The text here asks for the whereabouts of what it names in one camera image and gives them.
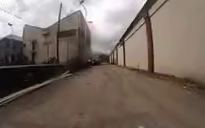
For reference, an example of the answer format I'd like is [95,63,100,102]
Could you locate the distant trees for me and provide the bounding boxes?
[93,53,111,64]

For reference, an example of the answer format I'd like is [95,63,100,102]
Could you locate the vehicle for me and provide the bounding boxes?
[86,57,103,67]

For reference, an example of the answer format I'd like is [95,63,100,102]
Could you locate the brown-grey paved road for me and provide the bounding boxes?
[0,63,205,128]

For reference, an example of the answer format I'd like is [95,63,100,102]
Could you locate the beige blocky building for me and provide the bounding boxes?
[22,9,93,65]

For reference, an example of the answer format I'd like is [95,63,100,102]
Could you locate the tall dark pole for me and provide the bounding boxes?
[55,2,64,65]

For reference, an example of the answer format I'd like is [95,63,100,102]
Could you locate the street lamp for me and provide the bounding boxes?
[78,0,94,25]

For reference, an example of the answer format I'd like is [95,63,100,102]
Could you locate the pale kerb strip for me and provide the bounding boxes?
[0,70,73,112]

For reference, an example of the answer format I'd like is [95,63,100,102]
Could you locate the grey building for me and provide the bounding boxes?
[0,34,25,66]

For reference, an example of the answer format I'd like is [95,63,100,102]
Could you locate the beige wall with brown pillars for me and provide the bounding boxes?
[108,0,205,88]

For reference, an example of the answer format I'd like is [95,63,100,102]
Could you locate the dark low wall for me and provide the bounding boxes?
[0,63,72,103]

